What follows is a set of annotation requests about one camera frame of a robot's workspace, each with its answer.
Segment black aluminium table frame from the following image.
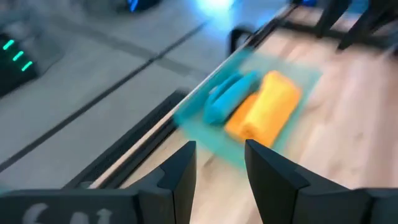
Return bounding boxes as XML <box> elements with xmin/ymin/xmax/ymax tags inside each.
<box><xmin>62</xmin><ymin>0</ymin><xmax>398</xmax><ymax>190</ymax></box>

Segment teal translucent plastic basket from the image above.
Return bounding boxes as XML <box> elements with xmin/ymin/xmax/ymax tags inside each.
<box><xmin>173</xmin><ymin>46</ymin><xmax>323</xmax><ymax>170</ymax></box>

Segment orange microfiber towel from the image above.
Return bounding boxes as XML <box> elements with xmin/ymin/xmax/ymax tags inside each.
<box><xmin>224</xmin><ymin>70</ymin><xmax>302</xmax><ymax>149</ymax></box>

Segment black device green lights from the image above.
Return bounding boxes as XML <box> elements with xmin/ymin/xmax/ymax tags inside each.
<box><xmin>0</xmin><ymin>29</ymin><xmax>40</xmax><ymax>98</ymax></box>

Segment black cable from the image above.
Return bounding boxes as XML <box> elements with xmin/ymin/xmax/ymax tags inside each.
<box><xmin>228</xmin><ymin>26</ymin><xmax>259</xmax><ymax>57</ymax></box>

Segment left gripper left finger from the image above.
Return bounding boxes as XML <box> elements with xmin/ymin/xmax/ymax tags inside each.
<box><xmin>136</xmin><ymin>140</ymin><xmax>197</xmax><ymax>224</ymax></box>

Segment teal microfiber towel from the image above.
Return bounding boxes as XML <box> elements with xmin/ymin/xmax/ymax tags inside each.
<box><xmin>202</xmin><ymin>70</ymin><xmax>261</xmax><ymax>126</ymax></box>

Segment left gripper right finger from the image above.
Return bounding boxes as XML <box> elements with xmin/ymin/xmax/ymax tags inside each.
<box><xmin>244</xmin><ymin>139</ymin><xmax>349</xmax><ymax>224</ymax></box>

